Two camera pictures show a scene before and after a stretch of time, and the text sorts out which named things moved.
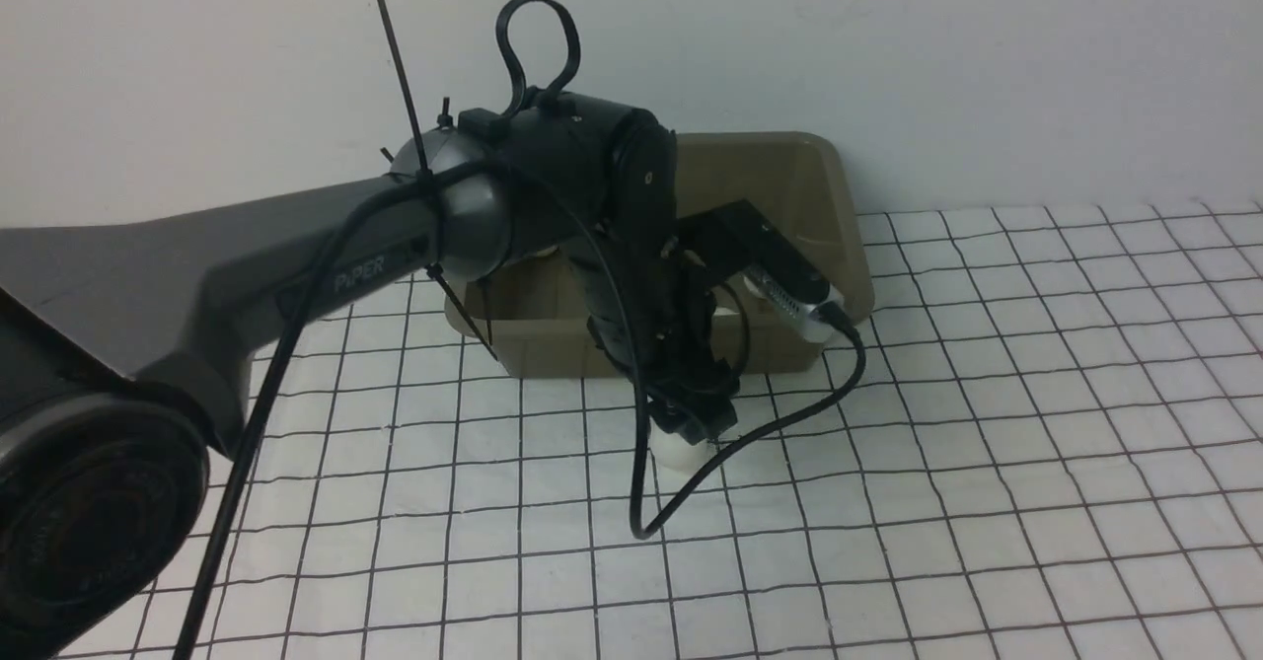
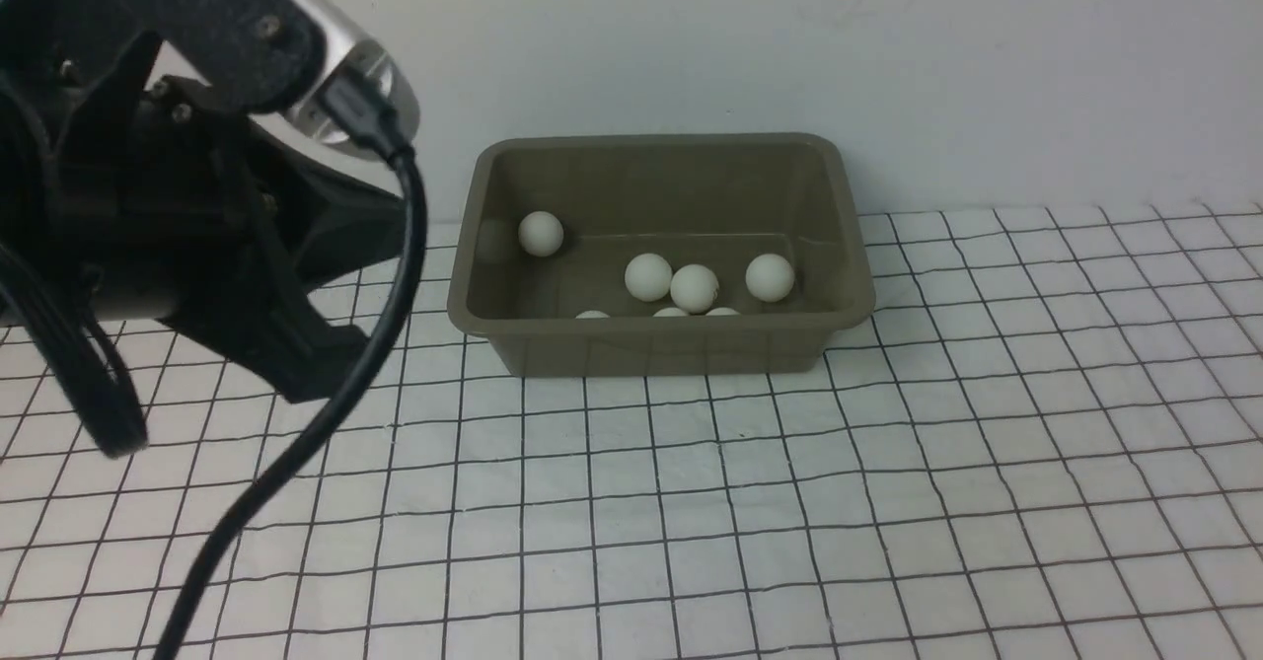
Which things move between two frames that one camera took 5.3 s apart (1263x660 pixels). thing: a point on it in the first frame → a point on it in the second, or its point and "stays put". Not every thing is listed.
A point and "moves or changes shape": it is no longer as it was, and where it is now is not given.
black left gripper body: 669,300 → 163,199
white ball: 677,453 moves or changes shape
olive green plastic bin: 789,200 stays put
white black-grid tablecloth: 1043,441 stays put
